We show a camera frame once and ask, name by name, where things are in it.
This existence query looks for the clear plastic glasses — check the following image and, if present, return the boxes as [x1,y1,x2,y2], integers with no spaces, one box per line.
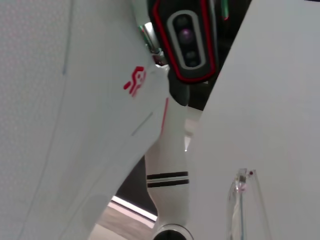
[226,167,273,240]

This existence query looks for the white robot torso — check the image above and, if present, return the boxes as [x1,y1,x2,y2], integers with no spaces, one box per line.
[22,0,173,240]

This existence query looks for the black robot head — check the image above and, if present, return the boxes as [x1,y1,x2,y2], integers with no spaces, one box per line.
[137,0,221,107]

